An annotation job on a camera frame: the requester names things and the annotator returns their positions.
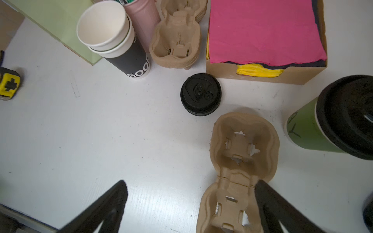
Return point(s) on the single brown pulp cup carrier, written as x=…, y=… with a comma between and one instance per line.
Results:
x=244, y=149

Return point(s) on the yellow black tape measure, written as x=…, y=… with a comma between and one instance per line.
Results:
x=10, y=82

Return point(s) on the green white paper gift bag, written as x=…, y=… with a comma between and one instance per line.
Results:
x=59, y=19

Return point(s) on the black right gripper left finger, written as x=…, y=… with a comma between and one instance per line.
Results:
x=105, y=214

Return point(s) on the brown cardboard napkin box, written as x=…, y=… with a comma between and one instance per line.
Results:
x=290, y=74

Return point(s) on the magenta paper napkin stack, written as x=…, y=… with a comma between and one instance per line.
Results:
x=273, y=33

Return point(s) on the stack of paper cups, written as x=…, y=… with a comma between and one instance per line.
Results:
x=107, y=30

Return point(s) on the pink straw holder cup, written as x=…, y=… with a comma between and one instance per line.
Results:
x=145, y=17

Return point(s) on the black plastic cup lid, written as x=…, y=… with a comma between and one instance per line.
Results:
x=345, y=114

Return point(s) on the green paper coffee cup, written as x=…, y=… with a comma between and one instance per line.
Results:
x=303, y=129

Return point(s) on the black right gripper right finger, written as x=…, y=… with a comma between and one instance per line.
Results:
x=275, y=212

